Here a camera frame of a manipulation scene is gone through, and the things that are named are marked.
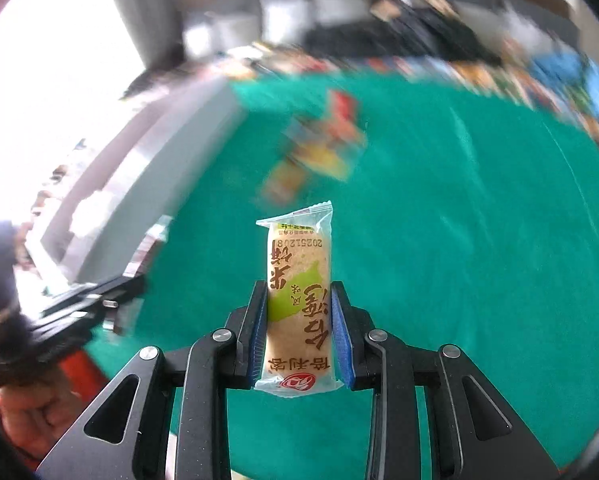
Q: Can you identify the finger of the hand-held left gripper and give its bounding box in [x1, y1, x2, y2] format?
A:
[40, 271, 148, 336]

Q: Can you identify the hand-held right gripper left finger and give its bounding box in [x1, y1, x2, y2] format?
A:
[37, 280, 270, 480]

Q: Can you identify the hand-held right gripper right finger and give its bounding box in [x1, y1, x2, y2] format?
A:
[329, 281, 575, 480]

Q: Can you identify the beige rice cracker packet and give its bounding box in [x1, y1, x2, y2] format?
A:
[254, 201, 344, 398]

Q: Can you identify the white cardboard box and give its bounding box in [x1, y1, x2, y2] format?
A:
[40, 80, 243, 283]

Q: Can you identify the orange sausage packet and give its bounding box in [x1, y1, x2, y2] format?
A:
[262, 160, 310, 206]

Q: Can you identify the yellow snack packet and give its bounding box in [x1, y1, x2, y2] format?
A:
[299, 130, 365, 181]

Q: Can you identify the red snack packet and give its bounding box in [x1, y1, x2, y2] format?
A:
[327, 89, 365, 133]

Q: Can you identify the person's left hand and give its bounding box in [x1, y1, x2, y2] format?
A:
[0, 385, 88, 466]

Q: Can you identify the grey curtain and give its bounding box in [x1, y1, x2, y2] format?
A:
[97, 0, 185, 68]

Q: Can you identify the black puffer jacket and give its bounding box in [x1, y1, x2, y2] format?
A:
[304, 0, 500, 66]

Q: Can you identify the blue cloth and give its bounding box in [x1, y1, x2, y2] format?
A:
[529, 50, 599, 121]

